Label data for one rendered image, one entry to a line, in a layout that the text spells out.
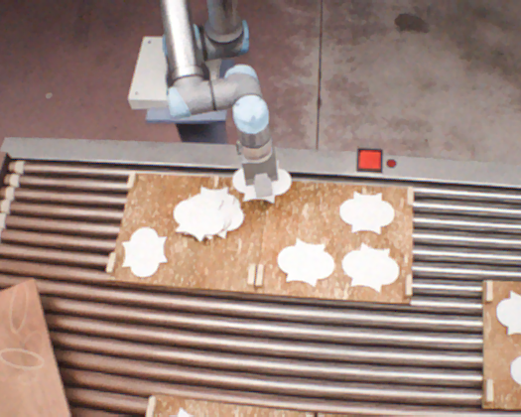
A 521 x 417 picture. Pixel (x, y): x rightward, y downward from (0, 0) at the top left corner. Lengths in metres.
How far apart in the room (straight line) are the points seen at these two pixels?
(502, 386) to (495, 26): 2.49
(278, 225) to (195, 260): 0.24
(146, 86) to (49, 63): 1.70
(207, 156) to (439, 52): 1.88
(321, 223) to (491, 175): 0.54
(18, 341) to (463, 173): 1.33
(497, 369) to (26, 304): 1.23
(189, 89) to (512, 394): 1.09
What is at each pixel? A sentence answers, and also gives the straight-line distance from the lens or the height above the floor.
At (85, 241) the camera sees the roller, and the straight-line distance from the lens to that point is 1.86.
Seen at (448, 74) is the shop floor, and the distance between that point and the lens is 3.37.
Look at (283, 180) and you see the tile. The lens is 1.64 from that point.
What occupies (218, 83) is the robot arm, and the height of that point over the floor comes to 1.37.
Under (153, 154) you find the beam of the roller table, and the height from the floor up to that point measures 0.92.
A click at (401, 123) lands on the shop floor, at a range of 3.12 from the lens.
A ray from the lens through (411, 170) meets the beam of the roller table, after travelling 1.87.
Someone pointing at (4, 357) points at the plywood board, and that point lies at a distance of 1.68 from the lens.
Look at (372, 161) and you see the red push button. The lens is 1.86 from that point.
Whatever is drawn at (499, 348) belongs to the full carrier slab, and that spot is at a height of 0.94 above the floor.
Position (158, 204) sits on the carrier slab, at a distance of 1.83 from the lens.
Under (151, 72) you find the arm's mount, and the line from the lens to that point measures 2.16.
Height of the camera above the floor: 2.47
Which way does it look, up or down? 60 degrees down
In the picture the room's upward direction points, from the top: 10 degrees counter-clockwise
